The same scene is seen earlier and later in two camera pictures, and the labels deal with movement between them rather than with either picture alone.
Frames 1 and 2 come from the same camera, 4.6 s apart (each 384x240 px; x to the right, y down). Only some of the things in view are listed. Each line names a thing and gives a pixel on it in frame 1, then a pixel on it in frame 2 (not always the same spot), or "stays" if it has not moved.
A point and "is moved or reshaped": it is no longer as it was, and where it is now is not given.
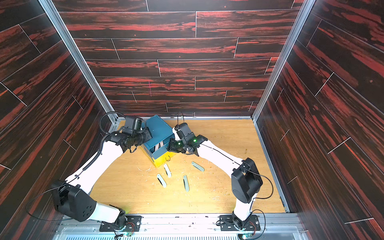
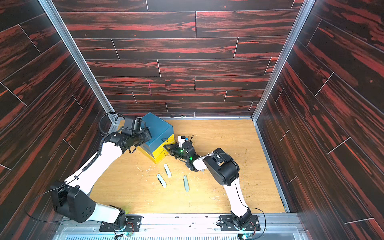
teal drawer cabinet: [161, 133] is moved or reshaped
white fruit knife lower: [161, 180] stays
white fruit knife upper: [168, 173] stays
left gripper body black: [142, 137] stays
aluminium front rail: [185, 227] stays
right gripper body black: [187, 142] to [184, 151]
